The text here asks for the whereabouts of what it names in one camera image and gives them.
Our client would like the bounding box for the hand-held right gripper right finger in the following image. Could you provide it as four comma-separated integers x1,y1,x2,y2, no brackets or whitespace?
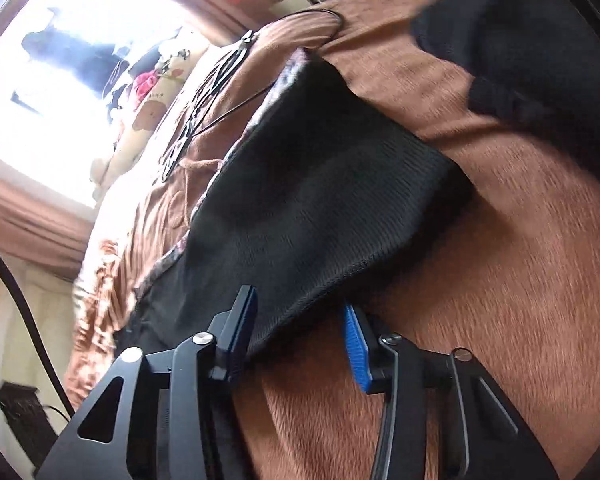
344,304,561,480

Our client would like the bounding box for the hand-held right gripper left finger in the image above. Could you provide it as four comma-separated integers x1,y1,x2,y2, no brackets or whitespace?
35,286,259,480

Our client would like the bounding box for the black knit garment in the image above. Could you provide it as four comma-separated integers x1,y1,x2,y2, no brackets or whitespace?
115,52,476,361

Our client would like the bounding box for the brown fleece blanket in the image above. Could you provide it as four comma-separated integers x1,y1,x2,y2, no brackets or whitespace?
62,0,600,480

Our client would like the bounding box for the cream padded headboard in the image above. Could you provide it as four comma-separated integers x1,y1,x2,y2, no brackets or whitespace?
0,250,81,411

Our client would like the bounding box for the cartoon print pillow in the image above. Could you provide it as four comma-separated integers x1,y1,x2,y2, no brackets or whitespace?
92,27,216,196

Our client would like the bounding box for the black mesh basket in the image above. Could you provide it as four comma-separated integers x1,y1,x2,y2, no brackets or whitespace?
0,382,56,466

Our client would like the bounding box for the black and white patterned cloth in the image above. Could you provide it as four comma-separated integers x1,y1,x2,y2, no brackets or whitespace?
160,30,261,183

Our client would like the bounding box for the brown curtain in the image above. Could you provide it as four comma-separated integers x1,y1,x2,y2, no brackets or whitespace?
0,155,101,281

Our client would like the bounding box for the dark cloth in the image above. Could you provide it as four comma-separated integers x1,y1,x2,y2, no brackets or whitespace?
410,0,600,186

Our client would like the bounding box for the thick black cable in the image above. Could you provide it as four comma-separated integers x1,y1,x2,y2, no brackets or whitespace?
0,232,76,418

